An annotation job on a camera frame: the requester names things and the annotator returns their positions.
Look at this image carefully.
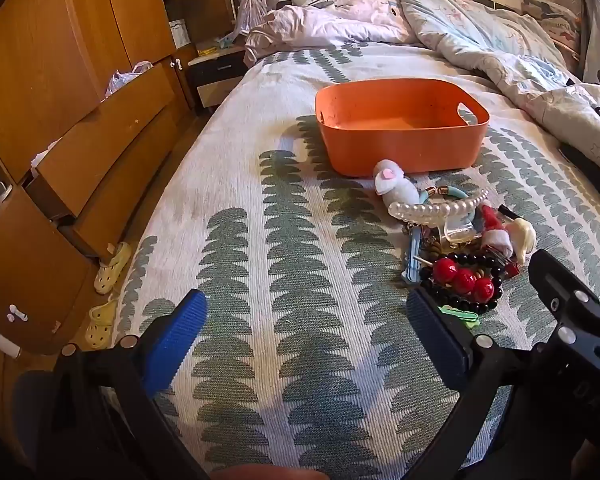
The teal bracelet with gold clasp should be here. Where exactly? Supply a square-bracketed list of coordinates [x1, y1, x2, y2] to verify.
[417, 186, 482, 221]

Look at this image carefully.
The orange plastic basket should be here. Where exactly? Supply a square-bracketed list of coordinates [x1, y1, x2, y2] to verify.
[315, 78, 491, 178]

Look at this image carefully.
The green hair clip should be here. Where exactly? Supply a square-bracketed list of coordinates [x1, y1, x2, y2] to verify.
[440, 305, 481, 329]

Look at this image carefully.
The white plush mouse toy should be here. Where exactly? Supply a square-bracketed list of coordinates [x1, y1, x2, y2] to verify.
[373, 159, 421, 206]

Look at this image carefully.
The pale plastic bag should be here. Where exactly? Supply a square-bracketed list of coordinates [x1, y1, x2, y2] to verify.
[104, 61, 153, 98]

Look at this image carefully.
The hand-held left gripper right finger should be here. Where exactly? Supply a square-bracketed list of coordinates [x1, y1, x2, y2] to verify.
[406, 287, 551, 480]

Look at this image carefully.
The patterned cushion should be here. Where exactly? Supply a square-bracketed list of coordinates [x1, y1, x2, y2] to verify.
[520, 0, 583, 56]

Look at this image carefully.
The brown bead bracelet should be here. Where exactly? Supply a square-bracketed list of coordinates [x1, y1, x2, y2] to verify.
[425, 237, 453, 261]

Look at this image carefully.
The dark and beige nightstand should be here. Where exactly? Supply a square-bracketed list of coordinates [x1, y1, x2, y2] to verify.
[187, 45, 248, 108]

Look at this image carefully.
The person's left hand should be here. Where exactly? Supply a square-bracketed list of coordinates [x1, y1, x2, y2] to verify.
[215, 464, 331, 480]

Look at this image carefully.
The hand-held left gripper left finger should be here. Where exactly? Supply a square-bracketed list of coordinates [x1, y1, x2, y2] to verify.
[52, 289, 211, 480]

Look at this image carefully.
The hanging clear plastic bag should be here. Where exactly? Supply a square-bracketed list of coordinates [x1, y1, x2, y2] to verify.
[235, 0, 281, 36]

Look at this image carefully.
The pink duvet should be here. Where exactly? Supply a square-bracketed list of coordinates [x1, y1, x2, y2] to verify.
[245, 0, 411, 66]

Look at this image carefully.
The blue hair clip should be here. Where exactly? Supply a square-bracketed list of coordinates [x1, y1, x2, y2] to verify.
[402, 225, 427, 281]

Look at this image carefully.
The red ball hair tie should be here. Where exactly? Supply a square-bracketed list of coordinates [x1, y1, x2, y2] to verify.
[432, 257, 496, 303]

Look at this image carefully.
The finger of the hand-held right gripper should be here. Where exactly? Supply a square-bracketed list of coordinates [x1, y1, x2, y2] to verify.
[528, 249, 600, 348]

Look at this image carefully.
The wooden wardrobe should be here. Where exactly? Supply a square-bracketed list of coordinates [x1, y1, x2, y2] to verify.
[0, 0, 241, 361]

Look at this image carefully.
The cream hair claw clip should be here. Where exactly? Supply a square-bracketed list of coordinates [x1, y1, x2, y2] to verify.
[507, 219, 538, 266]

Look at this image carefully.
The leaf-patterned bedsheet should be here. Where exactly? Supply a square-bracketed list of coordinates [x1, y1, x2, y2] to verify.
[112, 40, 600, 480]

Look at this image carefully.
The black bead bracelet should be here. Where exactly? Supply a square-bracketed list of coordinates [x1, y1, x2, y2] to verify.
[420, 252, 507, 313]

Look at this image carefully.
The pearl hair claw clip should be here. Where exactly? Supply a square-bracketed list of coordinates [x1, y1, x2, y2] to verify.
[388, 190, 491, 248]

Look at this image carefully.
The santa hat hair clip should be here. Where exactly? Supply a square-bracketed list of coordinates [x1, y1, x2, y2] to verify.
[480, 205, 515, 257]

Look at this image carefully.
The light blue patterned duvet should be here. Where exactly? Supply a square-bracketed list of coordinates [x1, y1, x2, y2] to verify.
[380, 0, 600, 176]

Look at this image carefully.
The wooden wardrobe drawer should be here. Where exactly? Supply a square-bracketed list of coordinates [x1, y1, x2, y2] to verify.
[57, 102, 195, 261]
[32, 62, 177, 218]

